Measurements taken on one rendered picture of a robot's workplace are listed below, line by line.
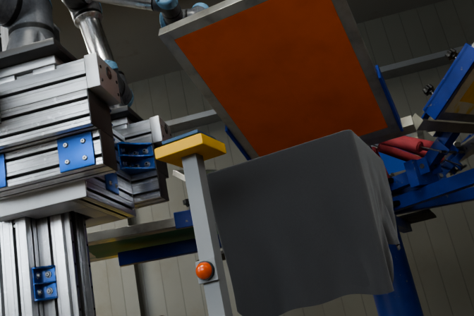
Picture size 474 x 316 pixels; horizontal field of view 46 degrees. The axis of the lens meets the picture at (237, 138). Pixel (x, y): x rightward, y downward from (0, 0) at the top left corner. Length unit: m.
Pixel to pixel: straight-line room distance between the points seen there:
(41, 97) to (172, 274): 4.84
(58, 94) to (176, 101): 5.15
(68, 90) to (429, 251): 4.96
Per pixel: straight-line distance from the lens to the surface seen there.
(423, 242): 5.97
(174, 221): 2.38
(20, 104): 1.46
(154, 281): 6.20
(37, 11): 1.58
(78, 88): 1.40
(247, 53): 1.86
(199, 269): 1.24
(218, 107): 2.03
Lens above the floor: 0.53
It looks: 18 degrees up
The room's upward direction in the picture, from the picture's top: 12 degrees counter-clockwise
